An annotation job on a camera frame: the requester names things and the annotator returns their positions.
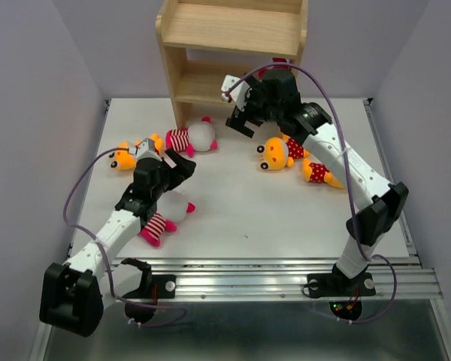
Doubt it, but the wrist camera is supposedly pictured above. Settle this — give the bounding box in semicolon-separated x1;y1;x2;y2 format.
135;138;161;162
221;74;250;111

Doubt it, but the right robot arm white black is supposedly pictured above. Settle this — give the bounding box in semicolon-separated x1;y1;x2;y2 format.
221;68;409;299

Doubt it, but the purple cable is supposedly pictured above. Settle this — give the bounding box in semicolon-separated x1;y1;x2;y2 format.
62;147;187;327
229;62;399;325

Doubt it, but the orange plush at left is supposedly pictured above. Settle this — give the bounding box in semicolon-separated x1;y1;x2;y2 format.
108;133;164;171

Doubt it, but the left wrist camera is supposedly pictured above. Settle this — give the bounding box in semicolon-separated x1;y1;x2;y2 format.
135;138;161;162

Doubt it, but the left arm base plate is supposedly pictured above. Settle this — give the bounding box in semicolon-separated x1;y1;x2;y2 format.
114;273;177;299

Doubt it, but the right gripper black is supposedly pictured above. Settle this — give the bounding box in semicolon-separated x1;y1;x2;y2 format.
225;74;283;139

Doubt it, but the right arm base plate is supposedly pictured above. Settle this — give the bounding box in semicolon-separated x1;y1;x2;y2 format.
305;272;376;299

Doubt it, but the orange plush facing up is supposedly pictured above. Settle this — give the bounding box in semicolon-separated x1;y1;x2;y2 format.
256;135;310;171

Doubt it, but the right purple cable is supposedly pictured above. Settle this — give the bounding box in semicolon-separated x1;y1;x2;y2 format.
229;62;399;325

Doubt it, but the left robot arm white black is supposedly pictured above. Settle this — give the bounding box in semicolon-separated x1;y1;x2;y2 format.
39;149;196;337

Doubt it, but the aluminium mounting rail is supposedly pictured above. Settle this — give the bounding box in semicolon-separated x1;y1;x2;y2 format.
150;256;443;302

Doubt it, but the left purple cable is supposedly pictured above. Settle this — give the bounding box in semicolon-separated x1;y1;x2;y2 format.
62;147;187;327

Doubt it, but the orange plush far right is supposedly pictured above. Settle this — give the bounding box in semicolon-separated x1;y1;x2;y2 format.
302;159;344;189

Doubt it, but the wooden shelf unit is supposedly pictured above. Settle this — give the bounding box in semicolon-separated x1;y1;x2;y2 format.
155;0;308;129

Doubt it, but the orange plush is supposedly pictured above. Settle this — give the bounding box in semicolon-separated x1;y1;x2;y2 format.
302;159;344;189
108;133;164;171

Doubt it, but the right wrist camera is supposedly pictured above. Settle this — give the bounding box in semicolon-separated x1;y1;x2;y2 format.
221;74;250;111

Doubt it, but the white pink plush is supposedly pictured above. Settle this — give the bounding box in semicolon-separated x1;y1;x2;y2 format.
138;191;196;248
165;117;218;157
272;57;291;71

